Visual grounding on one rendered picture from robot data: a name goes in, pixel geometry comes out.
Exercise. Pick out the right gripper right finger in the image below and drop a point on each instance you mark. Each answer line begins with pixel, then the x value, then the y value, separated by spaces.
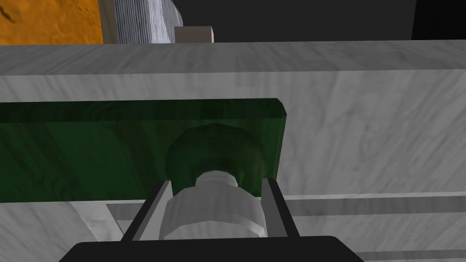
pixel 278 214

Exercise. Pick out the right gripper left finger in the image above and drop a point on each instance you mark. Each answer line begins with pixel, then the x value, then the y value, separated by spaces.
pixel 151 214

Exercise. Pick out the green and grey round knob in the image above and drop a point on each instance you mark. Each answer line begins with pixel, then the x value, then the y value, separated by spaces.
pixel 214 182

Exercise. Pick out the green drawer front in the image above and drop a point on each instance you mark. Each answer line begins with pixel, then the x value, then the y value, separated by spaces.
pixel 83 156

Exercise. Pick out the grey marble cabinet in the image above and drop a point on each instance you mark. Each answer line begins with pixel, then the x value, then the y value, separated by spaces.
pixel 364 145

